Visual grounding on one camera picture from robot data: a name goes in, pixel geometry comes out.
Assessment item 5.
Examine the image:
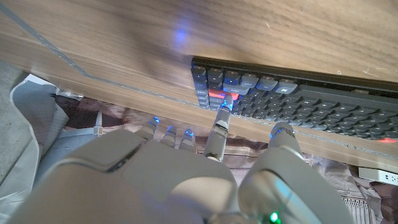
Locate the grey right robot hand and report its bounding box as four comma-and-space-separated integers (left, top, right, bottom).
6, 95, 355, 224

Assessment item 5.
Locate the black keyboard with red keys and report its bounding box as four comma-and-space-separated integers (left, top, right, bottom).
190, 55, 398, 144

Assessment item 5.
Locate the white power strip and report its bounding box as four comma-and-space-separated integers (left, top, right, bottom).
357, 167, 398, 187

